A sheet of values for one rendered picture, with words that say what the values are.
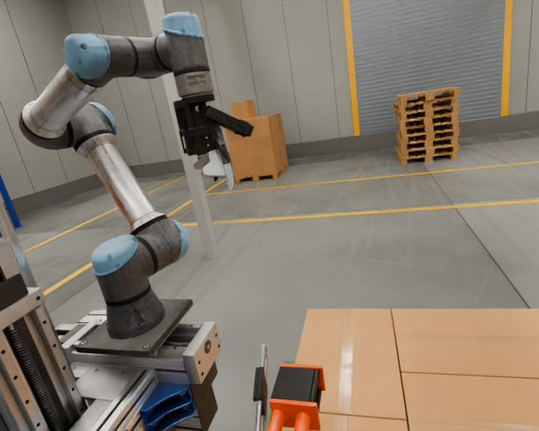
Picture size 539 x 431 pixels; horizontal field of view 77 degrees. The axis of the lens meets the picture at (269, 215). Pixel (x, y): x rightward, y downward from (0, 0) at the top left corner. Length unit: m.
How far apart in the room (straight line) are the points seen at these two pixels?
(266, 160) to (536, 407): 6.74
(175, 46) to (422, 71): 9.22
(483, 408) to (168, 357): 0.97
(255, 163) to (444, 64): 5.17
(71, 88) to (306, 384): 0.71
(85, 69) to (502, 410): 1.42
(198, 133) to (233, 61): 9.82
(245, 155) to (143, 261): 6.84
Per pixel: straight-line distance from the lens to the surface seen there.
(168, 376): 1.01
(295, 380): 0.62
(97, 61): 0.74
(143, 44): 0.81
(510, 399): 1.43
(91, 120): 1.11
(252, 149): 7.62
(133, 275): 0.93
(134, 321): 0.97
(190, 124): 0.76
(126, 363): 1.06
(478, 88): 10.06
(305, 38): 10.07
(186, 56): 0.75
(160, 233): 0.99
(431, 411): 1.34
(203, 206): 3.78
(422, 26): 9.89
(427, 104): 7.38
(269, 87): 10.20
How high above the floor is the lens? 1.53
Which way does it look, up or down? 17 degrees down
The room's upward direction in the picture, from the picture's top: 10 degrees counter-clockwise
